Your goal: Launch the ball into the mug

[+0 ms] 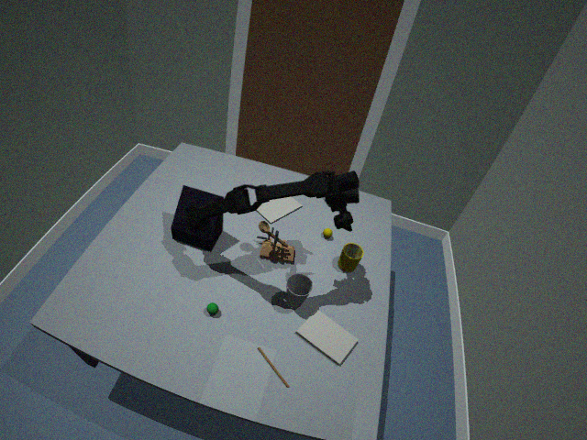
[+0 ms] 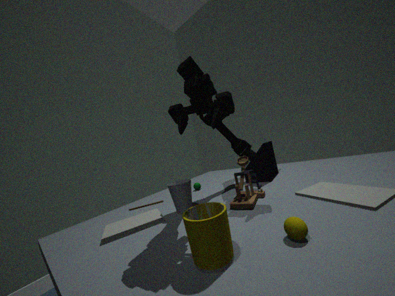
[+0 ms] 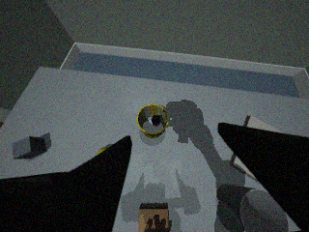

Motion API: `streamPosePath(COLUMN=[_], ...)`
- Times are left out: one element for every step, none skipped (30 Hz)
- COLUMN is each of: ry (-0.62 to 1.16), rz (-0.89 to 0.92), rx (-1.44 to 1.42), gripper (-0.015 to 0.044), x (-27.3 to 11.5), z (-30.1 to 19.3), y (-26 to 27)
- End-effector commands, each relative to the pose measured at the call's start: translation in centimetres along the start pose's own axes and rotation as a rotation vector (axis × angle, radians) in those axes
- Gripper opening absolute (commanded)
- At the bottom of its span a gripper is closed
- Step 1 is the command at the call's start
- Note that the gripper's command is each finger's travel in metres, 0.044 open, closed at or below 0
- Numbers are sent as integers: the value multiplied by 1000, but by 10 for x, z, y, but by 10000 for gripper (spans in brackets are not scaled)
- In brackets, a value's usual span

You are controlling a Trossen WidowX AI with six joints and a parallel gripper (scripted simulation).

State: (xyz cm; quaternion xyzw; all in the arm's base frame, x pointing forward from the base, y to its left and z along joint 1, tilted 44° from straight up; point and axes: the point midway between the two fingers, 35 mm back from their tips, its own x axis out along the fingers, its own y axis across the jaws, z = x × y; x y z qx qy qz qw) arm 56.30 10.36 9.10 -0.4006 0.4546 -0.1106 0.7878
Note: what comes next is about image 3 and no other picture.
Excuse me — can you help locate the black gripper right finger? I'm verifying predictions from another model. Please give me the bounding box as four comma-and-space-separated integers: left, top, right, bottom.
218, 123, 309, 230

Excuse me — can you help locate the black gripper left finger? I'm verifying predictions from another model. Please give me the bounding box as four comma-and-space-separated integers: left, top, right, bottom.
0, 135, 132, 232

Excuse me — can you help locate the yellow cylindrical cup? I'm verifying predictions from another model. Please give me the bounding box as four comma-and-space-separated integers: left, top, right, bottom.
136, 103, 169, 138

